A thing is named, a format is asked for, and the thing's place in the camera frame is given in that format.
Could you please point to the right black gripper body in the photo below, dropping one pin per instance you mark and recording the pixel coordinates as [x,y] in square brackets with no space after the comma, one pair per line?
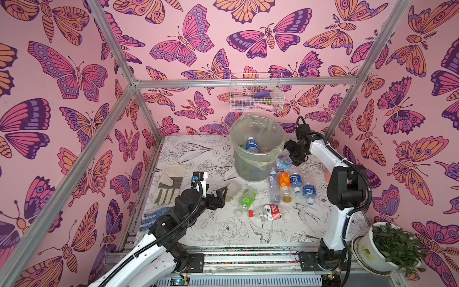
[294,151]

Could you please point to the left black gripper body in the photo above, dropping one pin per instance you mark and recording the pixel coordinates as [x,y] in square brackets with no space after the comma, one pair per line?
[206,203]

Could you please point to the colourful label bottle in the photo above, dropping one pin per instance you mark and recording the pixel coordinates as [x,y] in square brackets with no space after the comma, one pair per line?
[282,164]

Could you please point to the clear green cap bottle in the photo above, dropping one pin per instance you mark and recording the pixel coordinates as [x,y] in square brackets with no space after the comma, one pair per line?
[233,189]

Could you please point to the blue label bottle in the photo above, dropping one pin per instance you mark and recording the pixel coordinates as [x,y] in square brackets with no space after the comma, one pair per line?
[252,146]
[296,182]
[309,193]

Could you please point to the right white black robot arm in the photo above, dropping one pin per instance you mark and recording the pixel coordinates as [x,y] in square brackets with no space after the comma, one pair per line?
[347,189]

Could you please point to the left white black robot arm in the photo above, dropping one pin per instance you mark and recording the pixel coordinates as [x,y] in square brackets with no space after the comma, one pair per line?
[159,253]

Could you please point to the grey mesh waste bin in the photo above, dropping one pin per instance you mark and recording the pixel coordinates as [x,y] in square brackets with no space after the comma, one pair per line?
[270,139]

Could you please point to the beige grey work glove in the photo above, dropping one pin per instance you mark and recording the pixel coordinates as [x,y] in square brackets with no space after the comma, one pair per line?
[169,185]

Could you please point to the orange label bottle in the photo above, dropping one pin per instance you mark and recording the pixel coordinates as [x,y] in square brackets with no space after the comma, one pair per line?
[285,187]

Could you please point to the purple label clear bottle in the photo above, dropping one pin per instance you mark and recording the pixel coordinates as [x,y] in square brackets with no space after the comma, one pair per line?
[275,195]

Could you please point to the lime green label bottle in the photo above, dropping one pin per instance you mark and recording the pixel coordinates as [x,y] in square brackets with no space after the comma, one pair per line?
[246,201]

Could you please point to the red white label bottle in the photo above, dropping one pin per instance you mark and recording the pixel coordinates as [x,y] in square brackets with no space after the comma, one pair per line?
[267,212]

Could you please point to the potted green plant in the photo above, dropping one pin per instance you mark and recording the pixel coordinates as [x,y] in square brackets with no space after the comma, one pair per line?
[386,248]

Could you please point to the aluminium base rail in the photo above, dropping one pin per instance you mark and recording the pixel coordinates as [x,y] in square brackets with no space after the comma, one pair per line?
[260,267]

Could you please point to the white wire wall basket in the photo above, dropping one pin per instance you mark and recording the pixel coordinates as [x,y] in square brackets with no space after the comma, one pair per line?
[256,94]

